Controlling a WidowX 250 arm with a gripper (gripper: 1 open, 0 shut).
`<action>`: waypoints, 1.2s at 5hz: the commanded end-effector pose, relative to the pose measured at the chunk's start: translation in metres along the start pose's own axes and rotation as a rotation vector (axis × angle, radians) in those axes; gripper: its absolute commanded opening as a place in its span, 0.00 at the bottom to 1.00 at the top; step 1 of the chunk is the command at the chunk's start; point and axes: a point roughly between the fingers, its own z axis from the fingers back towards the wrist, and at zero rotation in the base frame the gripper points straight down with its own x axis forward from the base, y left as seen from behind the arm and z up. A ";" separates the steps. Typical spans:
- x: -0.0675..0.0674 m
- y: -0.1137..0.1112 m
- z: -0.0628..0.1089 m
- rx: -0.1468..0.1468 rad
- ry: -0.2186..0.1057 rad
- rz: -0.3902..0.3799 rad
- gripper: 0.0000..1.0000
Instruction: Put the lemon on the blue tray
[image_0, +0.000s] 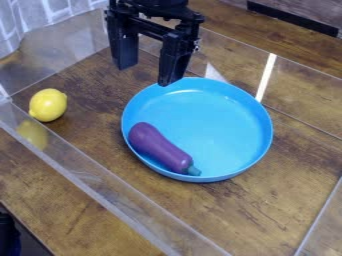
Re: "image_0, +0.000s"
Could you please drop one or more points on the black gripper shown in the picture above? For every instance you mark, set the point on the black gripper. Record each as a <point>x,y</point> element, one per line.
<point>179,42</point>

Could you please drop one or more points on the yellow lemon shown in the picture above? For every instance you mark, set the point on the yellow lemon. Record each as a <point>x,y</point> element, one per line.
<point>46,105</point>

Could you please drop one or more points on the blue round tray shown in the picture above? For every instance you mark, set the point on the blue round tray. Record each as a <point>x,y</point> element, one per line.
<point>212,120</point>

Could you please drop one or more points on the white patterned curtain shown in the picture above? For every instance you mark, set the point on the white patterned curtain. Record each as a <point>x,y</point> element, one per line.
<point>25,15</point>

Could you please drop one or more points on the purple toy eggplant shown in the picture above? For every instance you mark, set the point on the purple toy eggplant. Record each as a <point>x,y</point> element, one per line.
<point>148,142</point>

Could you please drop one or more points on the clear acrylic enclosure wall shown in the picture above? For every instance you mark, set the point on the clear acrylic enclosure wall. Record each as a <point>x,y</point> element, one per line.
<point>93,202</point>

